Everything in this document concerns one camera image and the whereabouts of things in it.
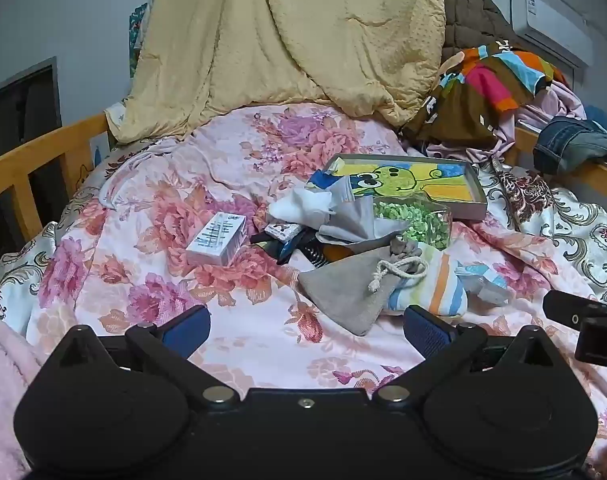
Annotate pink floral bed sheet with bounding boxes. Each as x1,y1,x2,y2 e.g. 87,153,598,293
26,102,607,461

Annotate white gauze cloth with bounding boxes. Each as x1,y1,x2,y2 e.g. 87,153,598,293
266,187,334,228

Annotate pale pink garment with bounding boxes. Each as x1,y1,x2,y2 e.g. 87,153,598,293
426,80,589,166

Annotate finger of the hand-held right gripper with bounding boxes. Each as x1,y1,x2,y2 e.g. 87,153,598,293
542,290,607,332

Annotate yellow blanket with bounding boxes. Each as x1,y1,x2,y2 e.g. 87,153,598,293
114,0,449,145

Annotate blue jeans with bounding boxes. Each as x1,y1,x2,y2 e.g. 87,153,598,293
533,116,607,176

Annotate taupe drawstring pouch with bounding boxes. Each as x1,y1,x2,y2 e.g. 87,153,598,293
297,240,429,337

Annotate wooden bed frame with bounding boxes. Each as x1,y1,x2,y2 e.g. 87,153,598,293
0,112,607,248

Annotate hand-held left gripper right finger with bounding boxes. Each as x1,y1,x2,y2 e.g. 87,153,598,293
372,305,564,403

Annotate grey green garment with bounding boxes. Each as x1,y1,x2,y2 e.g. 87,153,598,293
566,132,607,166

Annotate white air conditioner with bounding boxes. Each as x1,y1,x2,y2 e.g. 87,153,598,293
511,0,595,68

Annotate cartoon printed box tray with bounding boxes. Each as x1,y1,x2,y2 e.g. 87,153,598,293
306,152,489,222

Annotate small white carton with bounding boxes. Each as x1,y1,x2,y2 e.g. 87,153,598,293
184,211,247,267

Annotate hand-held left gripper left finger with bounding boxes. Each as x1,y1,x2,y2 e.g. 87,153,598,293
48,305,236,405

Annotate small white sparkly packet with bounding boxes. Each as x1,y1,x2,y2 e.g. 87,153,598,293
263,222,304,241

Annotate brown multicolour striped garment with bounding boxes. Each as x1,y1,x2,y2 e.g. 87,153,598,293
401,42,569,151

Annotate striped sock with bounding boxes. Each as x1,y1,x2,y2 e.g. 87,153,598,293
387,242,469,317

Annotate brown quilted jacket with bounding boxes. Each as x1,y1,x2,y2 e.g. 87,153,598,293
441,0,521,61

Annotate pink fluffy blanket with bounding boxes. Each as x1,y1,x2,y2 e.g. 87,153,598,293
0,312,49,480

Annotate glass jar of paper stars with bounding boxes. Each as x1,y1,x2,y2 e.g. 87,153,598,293
373,195,454,251

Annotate light grey cloth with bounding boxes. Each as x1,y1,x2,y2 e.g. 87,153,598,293
316,195,409,247

